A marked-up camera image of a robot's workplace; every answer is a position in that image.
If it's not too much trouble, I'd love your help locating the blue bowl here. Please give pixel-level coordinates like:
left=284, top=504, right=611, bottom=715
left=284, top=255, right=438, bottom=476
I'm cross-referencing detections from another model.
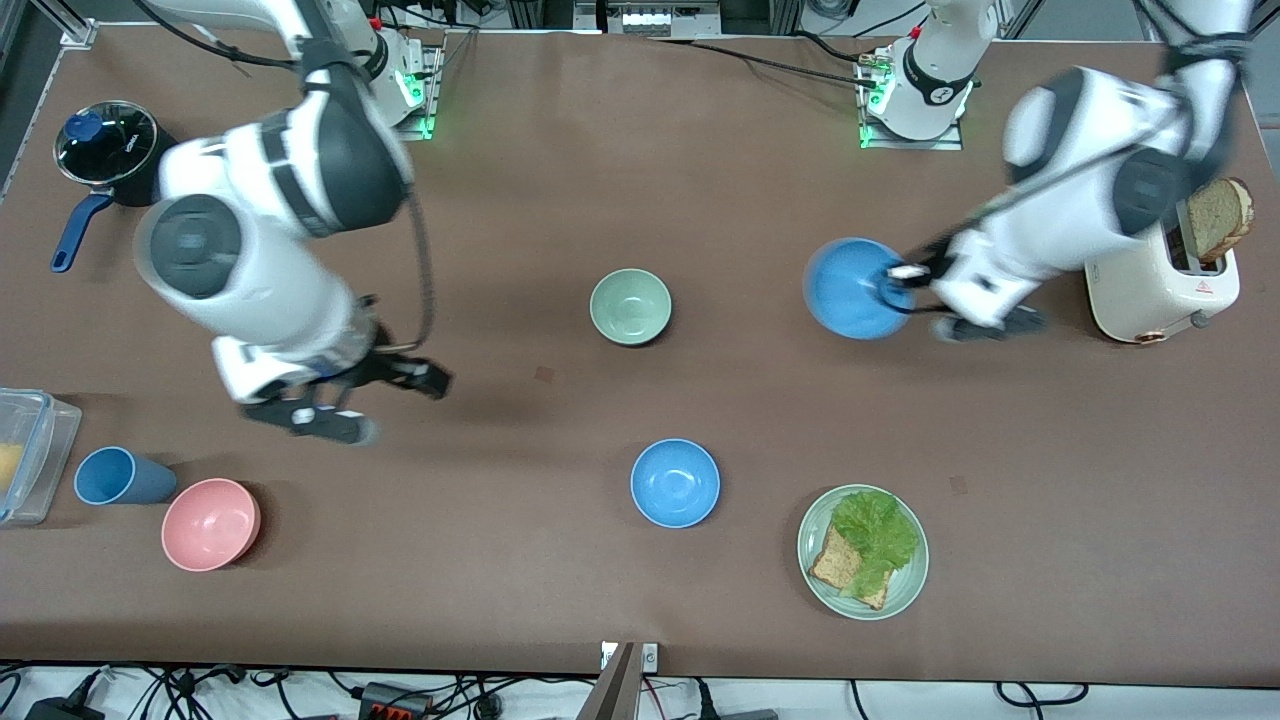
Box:
left=803, top=237, right=916, bottom=341
left=630, top=438, right=721, bottom=529

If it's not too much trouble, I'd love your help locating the green bowl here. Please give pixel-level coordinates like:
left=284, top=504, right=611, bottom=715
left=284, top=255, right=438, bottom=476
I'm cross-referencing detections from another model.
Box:
left=589, top=268, right=673, bottom=347

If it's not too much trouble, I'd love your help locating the pink bowl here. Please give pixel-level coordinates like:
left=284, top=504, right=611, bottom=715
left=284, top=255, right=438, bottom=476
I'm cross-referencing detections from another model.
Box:
left=161, top=478, right=263, bottom=573

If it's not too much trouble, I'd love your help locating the cream toaster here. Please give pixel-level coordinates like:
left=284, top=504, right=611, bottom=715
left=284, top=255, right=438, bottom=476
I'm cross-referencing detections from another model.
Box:
left=1085, top=195, right=1242, bottom=346

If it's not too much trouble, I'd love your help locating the blue plastic cup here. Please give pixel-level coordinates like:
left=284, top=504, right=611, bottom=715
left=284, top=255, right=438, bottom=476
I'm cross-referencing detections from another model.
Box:
left=74, top=446, right=179, bottom=507

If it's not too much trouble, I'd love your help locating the clear container with blue-rimmed lid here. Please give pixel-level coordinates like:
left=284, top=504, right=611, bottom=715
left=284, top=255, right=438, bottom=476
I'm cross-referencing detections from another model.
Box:
left=0, top=388, right=83, bottom=528

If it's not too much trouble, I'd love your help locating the green lettuce leaf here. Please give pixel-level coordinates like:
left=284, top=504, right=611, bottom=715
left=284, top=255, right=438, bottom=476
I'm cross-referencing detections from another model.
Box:
left=832, top=490, right=921, bottom=601

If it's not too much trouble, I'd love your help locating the brown bread slice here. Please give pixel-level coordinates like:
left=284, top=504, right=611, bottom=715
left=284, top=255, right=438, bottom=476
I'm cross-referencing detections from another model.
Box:
left=808, top=522, right=891, bottom=611
left=1187, top=178, right=1255, bottom=264

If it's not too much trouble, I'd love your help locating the glass pot lid blue knob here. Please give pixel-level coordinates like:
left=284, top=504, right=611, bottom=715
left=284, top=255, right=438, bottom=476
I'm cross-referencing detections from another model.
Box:
left=55, top=100, right=159, bottom=187

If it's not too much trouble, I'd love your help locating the green plate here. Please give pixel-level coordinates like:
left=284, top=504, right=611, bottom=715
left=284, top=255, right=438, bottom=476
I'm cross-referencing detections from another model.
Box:
left=797, top=484, right=930, bottom=621

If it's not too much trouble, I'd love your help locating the black power strip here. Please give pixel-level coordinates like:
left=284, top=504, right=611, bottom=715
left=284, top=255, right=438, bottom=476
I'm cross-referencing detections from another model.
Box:
left=358, top=682, right=433, bottom=720

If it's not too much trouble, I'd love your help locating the black power adapter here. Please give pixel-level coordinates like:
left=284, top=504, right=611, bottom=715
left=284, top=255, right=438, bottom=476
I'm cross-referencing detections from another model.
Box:
left=25, top=695, right=107, bottom=720

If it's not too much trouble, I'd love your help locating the grey aluminium pole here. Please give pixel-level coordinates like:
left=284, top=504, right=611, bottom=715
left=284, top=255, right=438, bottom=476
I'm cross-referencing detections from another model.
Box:
left=578, top=643, right=641, bottom=720

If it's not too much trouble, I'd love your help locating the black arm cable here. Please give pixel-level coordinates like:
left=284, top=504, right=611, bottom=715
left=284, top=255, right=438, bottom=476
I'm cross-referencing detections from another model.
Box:
left=400, top=185, right=438, bottom=351
left=960, top=100, right=1201, bottom=236

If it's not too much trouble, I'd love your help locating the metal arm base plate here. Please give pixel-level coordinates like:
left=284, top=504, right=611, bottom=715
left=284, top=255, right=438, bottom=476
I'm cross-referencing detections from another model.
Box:
left=385, top=30, right=446, bottom=141
left=858, top=45, right=966, bottom=152

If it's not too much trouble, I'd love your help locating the black pot with blue handle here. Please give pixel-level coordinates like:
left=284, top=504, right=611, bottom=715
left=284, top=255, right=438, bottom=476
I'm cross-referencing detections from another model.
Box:
left=50, top=100, right=179, bottom=274

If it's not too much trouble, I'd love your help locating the black table cable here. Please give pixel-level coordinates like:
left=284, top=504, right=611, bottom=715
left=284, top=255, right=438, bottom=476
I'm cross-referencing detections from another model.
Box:
left=648, top=35, right=873, bottom=89

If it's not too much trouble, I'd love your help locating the black floor cable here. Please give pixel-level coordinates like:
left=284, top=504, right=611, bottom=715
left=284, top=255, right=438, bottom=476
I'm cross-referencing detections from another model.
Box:
left=995, top=682, right=1091, bottom=707

